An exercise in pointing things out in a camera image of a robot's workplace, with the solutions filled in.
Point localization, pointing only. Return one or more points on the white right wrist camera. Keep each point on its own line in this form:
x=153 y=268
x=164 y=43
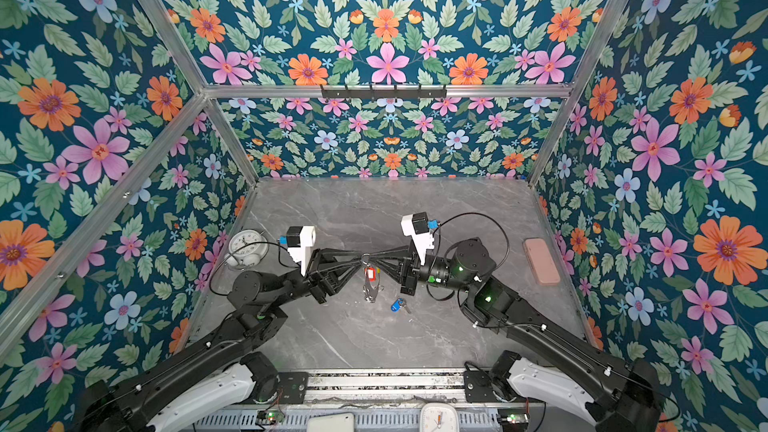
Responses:
x=420 y=229

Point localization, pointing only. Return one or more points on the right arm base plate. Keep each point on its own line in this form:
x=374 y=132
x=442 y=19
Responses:
x=481 y=387

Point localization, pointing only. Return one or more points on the pink rectangular case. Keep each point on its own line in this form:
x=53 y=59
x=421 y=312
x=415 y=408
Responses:
x=542 y=263

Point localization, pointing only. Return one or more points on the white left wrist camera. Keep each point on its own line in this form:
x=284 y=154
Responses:
x=299 y=242

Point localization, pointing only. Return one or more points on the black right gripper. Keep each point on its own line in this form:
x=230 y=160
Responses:
x=410 y=273

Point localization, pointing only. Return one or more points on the large grey perforated keyring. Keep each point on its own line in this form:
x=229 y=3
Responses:
x=370 y=289

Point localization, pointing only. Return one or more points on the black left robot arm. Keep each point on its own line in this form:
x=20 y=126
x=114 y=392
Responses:
x=257 y=298

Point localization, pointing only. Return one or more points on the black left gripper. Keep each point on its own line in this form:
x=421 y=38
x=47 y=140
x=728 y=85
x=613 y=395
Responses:
x=322 y=269

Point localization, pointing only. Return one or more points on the black hook rail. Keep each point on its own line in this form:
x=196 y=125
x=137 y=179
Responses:
x=371 y=92

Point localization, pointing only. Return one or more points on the white square clock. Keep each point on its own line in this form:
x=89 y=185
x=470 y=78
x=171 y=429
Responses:
x=438 y=417

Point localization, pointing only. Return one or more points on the white device at front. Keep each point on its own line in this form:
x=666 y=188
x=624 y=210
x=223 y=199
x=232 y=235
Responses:
x=332 y=423

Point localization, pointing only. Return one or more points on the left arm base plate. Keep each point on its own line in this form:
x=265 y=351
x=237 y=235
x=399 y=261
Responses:
x=285 y=388

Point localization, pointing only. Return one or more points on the white alarm clock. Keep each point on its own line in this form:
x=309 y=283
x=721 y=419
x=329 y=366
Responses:
x=247 y=248

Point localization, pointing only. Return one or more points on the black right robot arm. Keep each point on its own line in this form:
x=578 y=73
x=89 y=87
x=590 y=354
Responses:
x=606 y=391

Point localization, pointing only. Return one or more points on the key with blue tag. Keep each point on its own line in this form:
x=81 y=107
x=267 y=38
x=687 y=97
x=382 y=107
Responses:
x=400 y=305

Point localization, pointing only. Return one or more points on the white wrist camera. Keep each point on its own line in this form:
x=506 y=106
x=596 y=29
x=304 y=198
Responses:
x=299 y=242
x=420 y=229

